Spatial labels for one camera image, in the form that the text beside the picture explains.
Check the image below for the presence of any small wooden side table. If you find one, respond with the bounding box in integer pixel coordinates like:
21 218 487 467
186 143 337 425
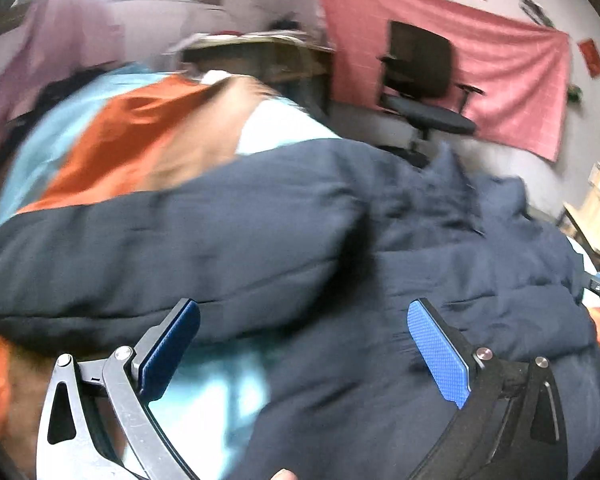
557 162 600 263

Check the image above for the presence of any dark navy padded jacket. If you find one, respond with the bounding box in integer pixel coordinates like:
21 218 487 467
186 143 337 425
0 140 600 479

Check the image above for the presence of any wooden desk with shelves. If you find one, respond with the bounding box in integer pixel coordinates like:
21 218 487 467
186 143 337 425
168 30 335 122

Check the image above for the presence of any white bed sheet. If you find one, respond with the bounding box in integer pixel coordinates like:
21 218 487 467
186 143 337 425
200 70 337 157

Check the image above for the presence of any pink checked wall cloth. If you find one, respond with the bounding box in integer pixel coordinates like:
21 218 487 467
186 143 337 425
320 0 571 162

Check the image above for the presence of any striped orange brown blue quilt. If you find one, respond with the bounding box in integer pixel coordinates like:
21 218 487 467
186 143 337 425
0 62 282 480

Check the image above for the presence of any pink hanging garment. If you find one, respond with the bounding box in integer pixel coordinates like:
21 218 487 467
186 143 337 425
0 0 123 145

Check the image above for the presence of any red paper on wall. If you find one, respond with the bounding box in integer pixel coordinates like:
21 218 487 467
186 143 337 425
578 38 600 78

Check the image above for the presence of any black office chair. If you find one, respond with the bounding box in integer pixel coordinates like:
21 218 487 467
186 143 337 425
377 21 484 169

